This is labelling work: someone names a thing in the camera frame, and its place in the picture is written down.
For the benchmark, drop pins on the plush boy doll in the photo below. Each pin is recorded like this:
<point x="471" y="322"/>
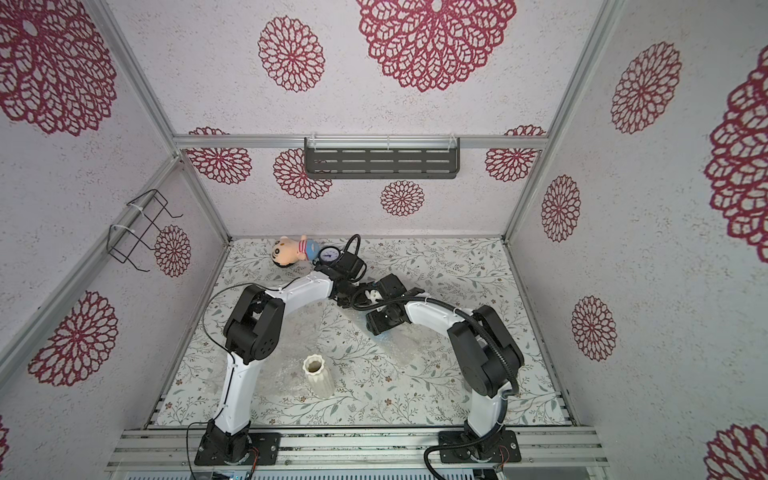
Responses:
<point x="286" y="251"/>

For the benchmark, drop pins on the cream ribbed vase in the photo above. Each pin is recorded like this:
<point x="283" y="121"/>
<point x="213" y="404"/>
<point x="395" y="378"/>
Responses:
<point x="318" y="375"/>

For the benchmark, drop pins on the black wire wall rack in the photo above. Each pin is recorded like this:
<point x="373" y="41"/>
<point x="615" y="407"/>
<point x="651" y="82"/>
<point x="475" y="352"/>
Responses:
<point x="126" y="236"/>

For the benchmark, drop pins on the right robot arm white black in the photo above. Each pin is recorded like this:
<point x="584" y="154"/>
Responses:
<point x="488" y="357"/>

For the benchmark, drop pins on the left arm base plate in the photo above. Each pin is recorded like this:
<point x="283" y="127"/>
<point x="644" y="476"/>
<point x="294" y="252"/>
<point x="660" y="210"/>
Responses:
<point x="219" y="448"/>

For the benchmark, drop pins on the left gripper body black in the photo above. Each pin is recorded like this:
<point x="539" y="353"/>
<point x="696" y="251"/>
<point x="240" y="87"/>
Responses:
<point x="344" y="300"/>

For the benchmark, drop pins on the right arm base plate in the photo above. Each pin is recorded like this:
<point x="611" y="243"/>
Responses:
<point x="477" y="449"/>

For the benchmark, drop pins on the aluminium rail base frame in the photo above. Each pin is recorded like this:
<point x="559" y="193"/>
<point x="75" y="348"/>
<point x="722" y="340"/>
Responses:
<point x="296" y="449"/>

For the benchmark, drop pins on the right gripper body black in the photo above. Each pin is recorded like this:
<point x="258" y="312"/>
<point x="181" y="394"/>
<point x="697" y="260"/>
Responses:
<point x="380" y="321"/>

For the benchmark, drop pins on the dark grey wall shelf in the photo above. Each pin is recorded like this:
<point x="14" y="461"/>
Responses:
<point x="388" y="160"/>

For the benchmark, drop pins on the blue ribbed vase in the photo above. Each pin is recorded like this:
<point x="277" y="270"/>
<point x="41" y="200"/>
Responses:
<point x="380" y="339"/>

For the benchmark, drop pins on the black alarm clock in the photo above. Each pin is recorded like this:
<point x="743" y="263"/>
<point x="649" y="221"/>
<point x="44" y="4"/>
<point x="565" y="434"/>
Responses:
<point x="327" y="257"/>

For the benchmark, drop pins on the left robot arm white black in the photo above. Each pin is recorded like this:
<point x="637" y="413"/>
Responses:
<point x="252" y="331"/>

